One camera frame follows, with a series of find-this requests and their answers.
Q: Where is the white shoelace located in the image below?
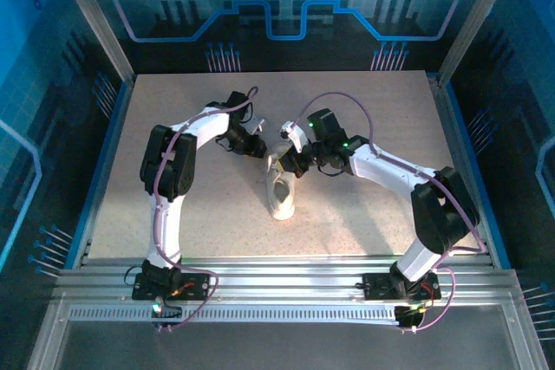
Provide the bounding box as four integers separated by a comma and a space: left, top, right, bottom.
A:
266, 144, 290, 185

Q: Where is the white canvas shoe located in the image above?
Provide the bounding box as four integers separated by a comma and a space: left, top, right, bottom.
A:
263, 142, 299, 222

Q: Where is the blue table edge strip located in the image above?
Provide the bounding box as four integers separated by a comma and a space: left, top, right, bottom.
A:
445, 79, 512, 270
64, 79, 134, 271

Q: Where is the right controller board with LED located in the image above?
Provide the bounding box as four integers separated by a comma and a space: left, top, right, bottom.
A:
395, 303, 425, 330

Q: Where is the controller board with led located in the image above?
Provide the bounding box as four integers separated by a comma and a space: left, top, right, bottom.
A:
150, 295, 183, 330
395, 303, 425, 330

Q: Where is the left controller board with LED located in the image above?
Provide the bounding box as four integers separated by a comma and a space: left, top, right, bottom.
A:
150, 295, 183, 330

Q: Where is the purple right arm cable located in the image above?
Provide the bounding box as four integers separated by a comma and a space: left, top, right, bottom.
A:
294, 91, 486, 334

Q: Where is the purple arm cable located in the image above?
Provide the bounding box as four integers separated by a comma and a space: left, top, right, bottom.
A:
294, 91, 486, 334
153, 86, 261, 334

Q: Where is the aluminium front rail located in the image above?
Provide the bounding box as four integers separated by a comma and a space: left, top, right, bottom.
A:
54, 255, 519, 302

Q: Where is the aluminium side rail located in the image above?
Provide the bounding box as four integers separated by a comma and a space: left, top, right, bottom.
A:
427, 73, 500, 267

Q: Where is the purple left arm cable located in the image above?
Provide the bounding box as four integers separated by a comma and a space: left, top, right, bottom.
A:
153, 86, 261, 334

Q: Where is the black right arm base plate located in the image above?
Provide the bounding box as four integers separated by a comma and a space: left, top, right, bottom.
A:
362, 272, 442, 302

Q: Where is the slotted white cable duct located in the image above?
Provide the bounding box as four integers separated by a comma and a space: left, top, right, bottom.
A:
68, 305, 402, 324

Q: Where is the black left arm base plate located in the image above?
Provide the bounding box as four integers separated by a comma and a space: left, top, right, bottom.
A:
132, 259, 218, 302

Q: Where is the aluminium frame post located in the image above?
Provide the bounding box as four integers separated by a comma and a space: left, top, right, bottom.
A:
436, 0, 520, 88
48, 0, 136, 85

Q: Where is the aluminium lower frame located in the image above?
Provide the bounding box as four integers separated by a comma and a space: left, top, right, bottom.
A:
25, 289, 552, 370

